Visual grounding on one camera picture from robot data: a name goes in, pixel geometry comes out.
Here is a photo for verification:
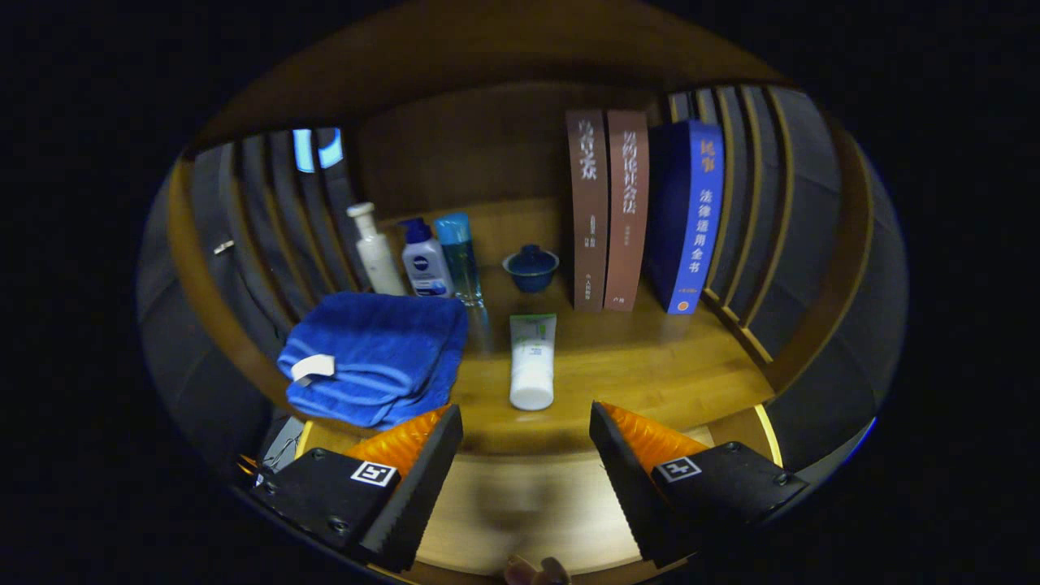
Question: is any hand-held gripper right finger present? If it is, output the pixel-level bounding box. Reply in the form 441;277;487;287
589;401;811;570

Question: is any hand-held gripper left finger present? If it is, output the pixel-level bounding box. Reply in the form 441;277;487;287
252;404;464;574

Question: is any white tube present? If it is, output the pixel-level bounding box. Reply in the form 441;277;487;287
509;314;558;412

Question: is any wooden countertop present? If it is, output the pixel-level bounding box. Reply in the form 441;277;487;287
268;199;777;456

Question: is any wooden cabinet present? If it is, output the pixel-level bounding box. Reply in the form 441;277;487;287
167;0;874;585

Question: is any blue folded towel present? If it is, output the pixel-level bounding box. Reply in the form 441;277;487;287
276;291;470;430

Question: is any white bottle with blue cap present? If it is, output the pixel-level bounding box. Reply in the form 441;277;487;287
398;217;454;298

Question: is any white pump bottle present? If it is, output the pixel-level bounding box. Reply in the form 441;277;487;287
346;201;407;297

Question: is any blue lidded bowl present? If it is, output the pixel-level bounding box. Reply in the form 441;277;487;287
502;244;561;294

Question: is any teal bottle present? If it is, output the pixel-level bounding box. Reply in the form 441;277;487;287
434;213;486;308

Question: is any blue book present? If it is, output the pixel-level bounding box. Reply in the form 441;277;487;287
646;119;726;315

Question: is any reddish brown book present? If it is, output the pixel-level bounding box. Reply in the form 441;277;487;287
604;110;650;313

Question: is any dark brown book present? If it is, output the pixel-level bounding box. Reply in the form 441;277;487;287
565;109;610;313

